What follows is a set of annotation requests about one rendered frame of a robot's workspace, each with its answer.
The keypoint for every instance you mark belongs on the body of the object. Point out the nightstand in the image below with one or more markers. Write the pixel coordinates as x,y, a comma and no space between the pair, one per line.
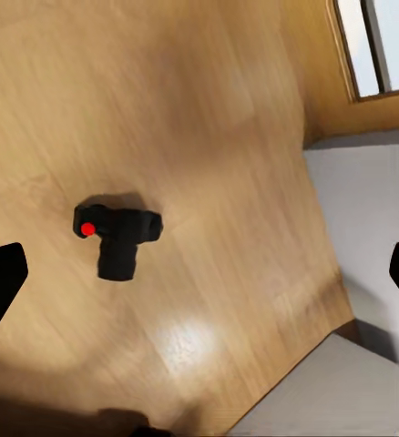
340,390

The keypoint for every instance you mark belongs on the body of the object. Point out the digital camera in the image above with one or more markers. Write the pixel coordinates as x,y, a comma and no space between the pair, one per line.
121,230

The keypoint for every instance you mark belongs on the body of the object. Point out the fixed window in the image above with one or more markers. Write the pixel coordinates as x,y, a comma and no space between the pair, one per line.
350,55

